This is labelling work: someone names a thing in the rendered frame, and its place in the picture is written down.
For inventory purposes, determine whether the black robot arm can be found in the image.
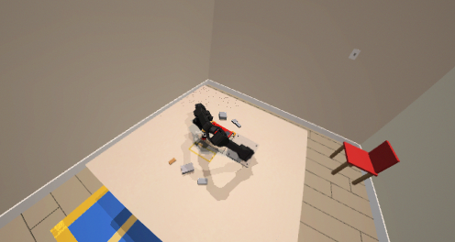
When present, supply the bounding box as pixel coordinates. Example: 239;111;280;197
193;103;254;161

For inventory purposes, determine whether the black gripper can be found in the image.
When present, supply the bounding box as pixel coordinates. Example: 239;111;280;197
193;117;217;134

